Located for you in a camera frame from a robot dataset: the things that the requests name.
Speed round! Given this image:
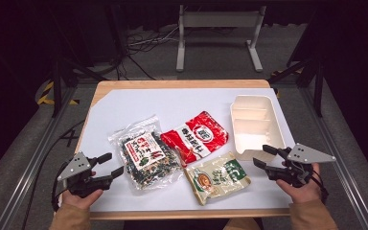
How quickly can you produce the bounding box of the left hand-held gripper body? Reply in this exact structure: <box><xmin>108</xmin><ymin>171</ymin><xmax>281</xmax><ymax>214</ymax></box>
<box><xmin>57</xmin><ymin>150</ymin><xmax>114</xmax><ymax>198</ymax></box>

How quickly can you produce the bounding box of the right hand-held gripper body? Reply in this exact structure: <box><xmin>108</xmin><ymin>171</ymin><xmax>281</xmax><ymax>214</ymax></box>
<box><xmin>265</xmin><ymin>142</ymin><xmax>337</xmax><ymax>189</ymax></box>

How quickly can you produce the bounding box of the cream plastic divided container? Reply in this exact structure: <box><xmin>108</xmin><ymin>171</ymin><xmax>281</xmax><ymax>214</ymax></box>
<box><xmin>229</xmin><ymin>94</ymin><xmax>288</xmax><ymax>162</ymax></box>

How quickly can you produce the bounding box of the beige and green snack packet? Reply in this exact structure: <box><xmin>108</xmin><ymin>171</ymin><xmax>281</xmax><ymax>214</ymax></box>
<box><xmin>183</xmin><ymin>150</ymin><xmax>252</xmax><ymax>207</ymax></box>

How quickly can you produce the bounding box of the red and white seasoning packet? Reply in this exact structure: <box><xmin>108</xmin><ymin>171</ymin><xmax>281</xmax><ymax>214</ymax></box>
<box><xmin>159</xmin><ymin>110</ymin><xmax>230</xmax><ymax>168</ymax></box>

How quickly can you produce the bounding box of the person's right hand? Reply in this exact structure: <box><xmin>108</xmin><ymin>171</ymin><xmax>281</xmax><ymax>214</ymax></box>
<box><xmin>275</xmin><ymin>162</ymin><xmax>322</xmax><ymax>205</ymax></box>

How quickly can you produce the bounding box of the person's left hand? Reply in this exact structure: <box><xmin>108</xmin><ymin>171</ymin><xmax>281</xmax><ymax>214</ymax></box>
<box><xmin>60</xmin><ymin>188</ymin><xmax>105</xmax><ymax>212</ymax></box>

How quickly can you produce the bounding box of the clear bag of dried vegetables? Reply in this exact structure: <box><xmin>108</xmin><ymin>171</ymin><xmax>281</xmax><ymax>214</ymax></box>
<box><xmin>107</xmin><ymin>114</ymin><xmax>185</xmax><ymax>193</ymax></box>

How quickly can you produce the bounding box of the person's leg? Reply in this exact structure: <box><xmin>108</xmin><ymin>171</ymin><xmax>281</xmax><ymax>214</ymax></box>
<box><xmin>222</xmin><ymin>218</ymin><xmax>256</xmax><ymax>230</ymax></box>

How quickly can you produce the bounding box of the black metal stand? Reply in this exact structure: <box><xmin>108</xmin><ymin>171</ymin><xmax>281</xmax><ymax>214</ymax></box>
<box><xmin>267</xmin><ymin>57</ymin><xmax>326</xmax><ymax>118</ymax></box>
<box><xmin>48</xmin><ymin>58</ymin><xmax>109</xmax><ymax>118</ymax></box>

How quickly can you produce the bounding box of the yellow and black floor tape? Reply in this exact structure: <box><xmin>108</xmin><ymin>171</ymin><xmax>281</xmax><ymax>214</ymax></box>
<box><xmin>269</xmin><ymin>67</ymin><xmax>305</xmax><ymax>99</ymax></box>
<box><xmin>36</xmin><ymin>80</ymin><xmax>81</xmax><ymax>106</ymax></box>

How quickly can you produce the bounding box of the white table mat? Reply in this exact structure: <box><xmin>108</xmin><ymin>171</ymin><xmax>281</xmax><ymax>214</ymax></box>
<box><xmin>76</xmin><ymin>87</ymin><xmax>297</xmax><ymax>214</ymax></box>

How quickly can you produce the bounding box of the wooden table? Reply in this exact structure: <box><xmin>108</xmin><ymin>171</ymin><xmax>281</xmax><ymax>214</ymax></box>
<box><xmin>74</xmin><ymin>79</ymin><xmax>297</xmax><ymax>221</ymax></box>

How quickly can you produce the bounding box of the white metal stand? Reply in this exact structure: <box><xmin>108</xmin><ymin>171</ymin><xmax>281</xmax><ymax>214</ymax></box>
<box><xmin>175</xmin><ymin>4</ymin><xmax>268</xmax><ymax>73</ymax></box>

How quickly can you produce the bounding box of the black floor cable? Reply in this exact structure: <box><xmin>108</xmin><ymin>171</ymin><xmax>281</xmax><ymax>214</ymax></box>
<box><xmin>21</xmin><ymin>119</ymin><xmax>86</xmax><ymax>230</ymax></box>

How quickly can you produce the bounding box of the right hand-held gripper cable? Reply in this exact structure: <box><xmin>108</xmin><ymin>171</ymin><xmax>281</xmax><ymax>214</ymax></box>
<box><xmin>310</xmin><ymin>168</ymin><xmax>331</xmax><ymax>205</ymax></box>

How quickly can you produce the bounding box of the aluminium frame rail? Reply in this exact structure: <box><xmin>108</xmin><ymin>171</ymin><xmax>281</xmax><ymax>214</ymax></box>
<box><xmin>0</xmin><ymin>85</ymin><xmax>79</xmax><ymax>230</ymax></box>
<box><xmin>299</xmin><ymin>85</ymin><xmax>368</xmax><ymax>230</ymax></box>

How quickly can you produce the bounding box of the bundle of floor cables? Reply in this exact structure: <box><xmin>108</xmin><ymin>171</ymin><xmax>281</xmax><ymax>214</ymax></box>
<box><xmin>126</xmin><ymin>25</ymin><xmax>180</xmax><ymax>56</ymax></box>

